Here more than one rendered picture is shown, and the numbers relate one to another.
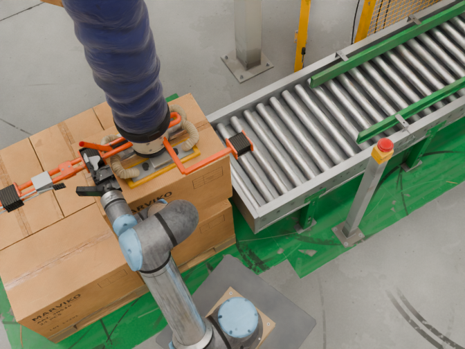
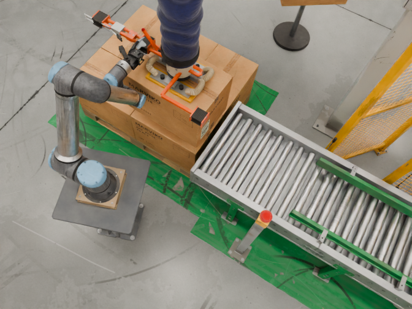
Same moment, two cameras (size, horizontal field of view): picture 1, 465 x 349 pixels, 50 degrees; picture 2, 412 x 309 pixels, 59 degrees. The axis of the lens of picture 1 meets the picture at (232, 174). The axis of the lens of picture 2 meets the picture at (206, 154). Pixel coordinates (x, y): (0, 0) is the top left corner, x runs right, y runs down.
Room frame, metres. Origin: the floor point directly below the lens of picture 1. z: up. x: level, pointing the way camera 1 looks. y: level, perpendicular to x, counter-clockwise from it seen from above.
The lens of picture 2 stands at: (0.48, -0.90, 2.99)
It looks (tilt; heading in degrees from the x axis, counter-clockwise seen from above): 65 degrees down; 50
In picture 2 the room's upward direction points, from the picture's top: 8 degrees clockwise
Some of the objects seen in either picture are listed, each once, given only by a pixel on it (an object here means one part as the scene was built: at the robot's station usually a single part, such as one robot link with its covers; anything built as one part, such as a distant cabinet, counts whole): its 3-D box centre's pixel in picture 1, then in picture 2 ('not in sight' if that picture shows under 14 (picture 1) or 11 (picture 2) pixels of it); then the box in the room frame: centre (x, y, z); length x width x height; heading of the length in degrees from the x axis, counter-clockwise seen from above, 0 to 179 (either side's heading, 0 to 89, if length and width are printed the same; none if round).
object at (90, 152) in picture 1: (92, 158); (146, 43); (1.09, 0.57, 1.20); 0.10 x 0.08 x 0.06; 26
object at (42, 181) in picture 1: (43, 182); (118, 29); (1.00, 0.76, 1.20); 0.07 x 0.07 x 0.04; 26
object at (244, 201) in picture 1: (223, 169); (216, 136); (1.34, 0.05, 0.58); 0.70 x 0.03 x 0.06; 26
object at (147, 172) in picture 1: (160, 160); (171, 83); (1.12, 0.30, 1.09); 0.34 x 0.10 x 0.05; 116
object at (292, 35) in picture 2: not in sight; (299, 15); (2.90, 0.88, 0.31); 0.40 x 0.40 x 0.62
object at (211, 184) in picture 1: (156, 172); (177, 92); (1.19, 0.36, 0.87); 0.60 x 0.40 x 0.40; 114
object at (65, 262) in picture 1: (102, 201); (167, 86); (1.32, 0.77, 0.34); 1.20 x 1.00 x 0.40; 116
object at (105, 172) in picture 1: (106, 183); (133, 59); (0.97, 0.51, 1.20); 0.12 x 0.09 x 0.08; 26
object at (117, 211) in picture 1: (121, 218); (114, 77); (0.81, 0.44, 1.20); 0.12 x 0.09 x 0.10; 26
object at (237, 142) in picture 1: (239, 144); (199, 116); (1.10, -0.04, 1.19); 0.09 x 0.08 x 0.05; 26
